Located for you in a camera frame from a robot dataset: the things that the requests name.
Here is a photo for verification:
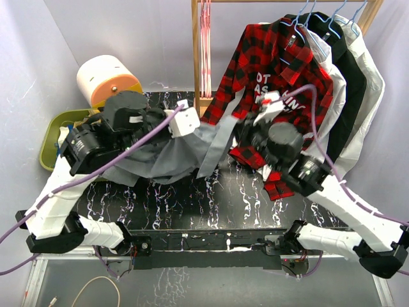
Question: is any yellow plaid shirt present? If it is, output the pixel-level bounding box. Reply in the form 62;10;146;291
73;109;102;127

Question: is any pink hangers bundle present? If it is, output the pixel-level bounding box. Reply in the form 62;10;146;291
199;0;212;98

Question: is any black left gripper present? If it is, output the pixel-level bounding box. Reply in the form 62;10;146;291
117;100;178;154

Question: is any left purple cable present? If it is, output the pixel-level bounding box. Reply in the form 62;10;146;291
0;104;188;282

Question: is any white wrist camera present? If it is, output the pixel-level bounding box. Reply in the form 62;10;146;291
253;91;286;126
169;99;200;138

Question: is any white orange cylinder container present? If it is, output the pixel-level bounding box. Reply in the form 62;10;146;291
77;55;143;107

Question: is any olive green laundry basket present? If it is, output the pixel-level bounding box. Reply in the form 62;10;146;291
39;109;99;171

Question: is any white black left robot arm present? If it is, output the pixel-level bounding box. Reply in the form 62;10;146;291
16;91;177;255

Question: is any blue wire hanger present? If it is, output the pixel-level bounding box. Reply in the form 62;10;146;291
314;0;347;39
293;1;331;58
279;1;310;66
334;0;368;38

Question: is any aluminium frame rail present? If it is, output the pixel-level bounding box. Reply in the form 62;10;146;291
20;182;394;307

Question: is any blue cloth in basket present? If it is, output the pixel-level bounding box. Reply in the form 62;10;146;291
54;122;74;157

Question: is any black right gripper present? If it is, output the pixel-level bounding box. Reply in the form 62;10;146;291
231;111;282;173

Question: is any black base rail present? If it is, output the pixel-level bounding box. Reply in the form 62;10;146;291
121;228;320;271

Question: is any beige cable on floor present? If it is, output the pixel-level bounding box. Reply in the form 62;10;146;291
49;276;121;307

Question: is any red black plaid shirt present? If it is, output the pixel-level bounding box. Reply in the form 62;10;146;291
199;17;335;201

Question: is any light grey white shirt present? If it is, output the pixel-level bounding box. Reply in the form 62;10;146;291
334;15;385;177

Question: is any wooden clothes rack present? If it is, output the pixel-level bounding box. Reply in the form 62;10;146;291
190;0;385;147

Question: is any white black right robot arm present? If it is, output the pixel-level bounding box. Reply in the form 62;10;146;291
234;118;408;279

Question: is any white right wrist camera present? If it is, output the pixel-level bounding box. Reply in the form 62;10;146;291
253;91;286;126

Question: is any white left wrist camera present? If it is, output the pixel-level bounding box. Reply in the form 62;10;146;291
169;99;200;138

